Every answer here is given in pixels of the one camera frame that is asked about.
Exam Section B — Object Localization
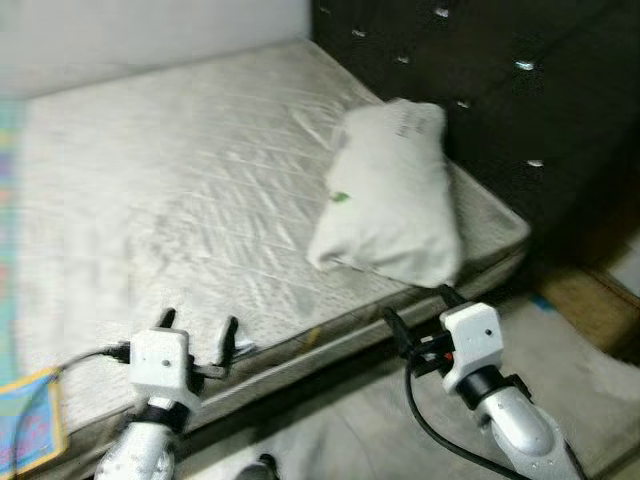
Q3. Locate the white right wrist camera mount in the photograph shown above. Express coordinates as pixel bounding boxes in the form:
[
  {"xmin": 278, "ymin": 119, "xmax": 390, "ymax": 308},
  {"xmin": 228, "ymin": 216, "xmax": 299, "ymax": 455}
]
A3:
[{"xmin": 440, "ymin": 302, "xmax": 503, "ymax": 393}]

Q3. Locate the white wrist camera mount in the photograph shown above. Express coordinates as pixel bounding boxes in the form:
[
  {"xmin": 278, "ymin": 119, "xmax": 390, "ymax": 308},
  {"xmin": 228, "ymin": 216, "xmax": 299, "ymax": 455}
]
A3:
[
  {"xmin": 128, "ymin": 328, "xmax": 201, "ymax": 411},
  {"xmin": 440, "ymin": 302, "xmax": 503, "ymax": 393}
]

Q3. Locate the white pillow with green tree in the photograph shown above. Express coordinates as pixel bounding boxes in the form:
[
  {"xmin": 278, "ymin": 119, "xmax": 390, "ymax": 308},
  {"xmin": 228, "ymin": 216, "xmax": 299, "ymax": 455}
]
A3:
[{"xmin": 307, "ymin": 98, "xmax": 466, "ymax": 289}]

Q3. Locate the teal blanket with dotted shapes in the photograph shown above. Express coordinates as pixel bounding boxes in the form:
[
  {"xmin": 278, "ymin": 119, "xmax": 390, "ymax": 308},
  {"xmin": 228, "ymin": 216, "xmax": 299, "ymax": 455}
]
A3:
[{"xmin": 0, "ymin": 100, "xmax": 23, "ymax": 386}]

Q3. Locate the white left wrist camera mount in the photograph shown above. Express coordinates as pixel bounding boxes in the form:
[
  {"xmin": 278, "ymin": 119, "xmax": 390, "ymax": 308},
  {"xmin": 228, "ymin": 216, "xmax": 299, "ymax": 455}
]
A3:
[{"xmin": 128, "ymin": 328, "xmax": 201, "ymax": 411}]

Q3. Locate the grey left robot leg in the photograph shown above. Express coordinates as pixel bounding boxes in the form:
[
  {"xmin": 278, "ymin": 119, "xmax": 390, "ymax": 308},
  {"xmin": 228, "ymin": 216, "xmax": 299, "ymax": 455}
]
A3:
[{"xmin": 235, "ymin": 455, "xmax": 281, "ymax": 480}]

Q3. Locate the grey quilted mattress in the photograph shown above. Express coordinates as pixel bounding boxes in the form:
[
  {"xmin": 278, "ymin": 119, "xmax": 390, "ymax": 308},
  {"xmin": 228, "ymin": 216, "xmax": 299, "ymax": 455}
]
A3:
[{"xmin": 0, "ymin": 40, "xmax": 531, "ymax": 471}]

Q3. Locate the colourful children's book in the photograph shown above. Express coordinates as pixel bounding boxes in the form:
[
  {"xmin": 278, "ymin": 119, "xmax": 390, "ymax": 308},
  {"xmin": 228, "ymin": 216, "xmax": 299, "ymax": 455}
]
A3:
[{"xmin": 0, "ymin": 368, "xmax": 69, "ymax": 476}]

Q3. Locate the brown board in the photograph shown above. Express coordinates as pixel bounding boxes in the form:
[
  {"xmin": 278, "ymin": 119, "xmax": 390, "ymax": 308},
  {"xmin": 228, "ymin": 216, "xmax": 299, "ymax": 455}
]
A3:
[{"xmin": 535, "ymin": 265, "xmax": 640, "ymax": 361}]

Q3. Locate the dark tufted headboard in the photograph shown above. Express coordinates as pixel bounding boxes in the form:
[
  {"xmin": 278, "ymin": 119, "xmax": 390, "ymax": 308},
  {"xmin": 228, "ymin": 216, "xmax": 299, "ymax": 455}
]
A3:
[{"xmin": 310, "ymin": 0, "xmax": 640, "ymax": 263}]

